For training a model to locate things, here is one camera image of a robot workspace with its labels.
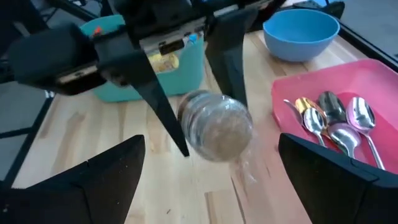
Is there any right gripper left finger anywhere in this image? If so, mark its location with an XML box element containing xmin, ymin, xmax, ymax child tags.
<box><xmin>0</xmin><ymin>134</ymin><xmax>147</xmax><ymax>224</ymax></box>

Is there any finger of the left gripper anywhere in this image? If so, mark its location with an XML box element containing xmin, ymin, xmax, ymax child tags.
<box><xmin>98</xmin><ymin>49</ymin><xmax>191</xmax><ymax>158</ymax></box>
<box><xmin>204</xmin><ymin>7</ymin><xmax>259</xmax><ymax>108</ymax></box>

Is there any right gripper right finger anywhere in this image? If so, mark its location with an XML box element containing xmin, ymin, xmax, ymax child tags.
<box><xmin>277</xmin><ymin>133</ymin><xmax>398</xmax><ymax>224</ymax></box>

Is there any yellow ramen packet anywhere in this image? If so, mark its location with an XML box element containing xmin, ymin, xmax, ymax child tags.
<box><xmin>148</xmin><ymin>52</ymin><xmax>181</xmax><ymax>74</ymax></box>

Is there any silver spoon blue handle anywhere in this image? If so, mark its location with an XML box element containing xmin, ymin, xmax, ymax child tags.
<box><xmin>326</xmin><ymin>122</ymin><xmax>363</xmax><ymax>160</ymax></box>

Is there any silver spoon orange handle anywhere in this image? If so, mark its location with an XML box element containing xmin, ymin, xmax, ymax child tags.
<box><xmin>302</xmin><ymin>106</ymin><xmax>328</xmax><ymax>148</ymax></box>

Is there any silver spoon red-tipped handle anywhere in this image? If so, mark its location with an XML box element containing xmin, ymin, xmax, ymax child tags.
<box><xmin>345</xmin><ymin>96</ymin><xmax>387</xmax><ymax>171</ymax></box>

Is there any dark metal spoon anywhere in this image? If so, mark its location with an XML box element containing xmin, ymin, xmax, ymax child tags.
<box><xmin>316</xmin><ymin>90</ymin><xmax>347</xmax><ymax>126</ymax></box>

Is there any plain silver spoon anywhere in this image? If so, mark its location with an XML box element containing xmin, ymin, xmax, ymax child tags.
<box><xmin>282</xmin><ymin>98</ymin><xmax>305</xmax><ymax>127</ymax></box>

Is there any gold spoon green handle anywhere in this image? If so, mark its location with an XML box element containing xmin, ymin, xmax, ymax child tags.
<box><xmin>294</xmin><ymin>96</ymin><xmax>328</xmax><ymax>125</ymax></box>

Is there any green plastic bin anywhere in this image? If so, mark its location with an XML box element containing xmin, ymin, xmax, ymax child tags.
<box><xmin>79</xmin><ymin>14</ymin><xmax>206</xmax><ymax>104</ymax></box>

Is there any blue bowl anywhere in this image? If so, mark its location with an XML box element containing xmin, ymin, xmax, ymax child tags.
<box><xmin>262</xmin><ymin>8</ymin><xmax>341</xmax><ymax>63</ymax></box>

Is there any pink plastic bin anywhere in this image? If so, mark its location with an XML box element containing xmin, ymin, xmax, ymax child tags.
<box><xmin>269</xmin><ymin>58</ymin><xmax>398</xmax><ymax>175</ymax></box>

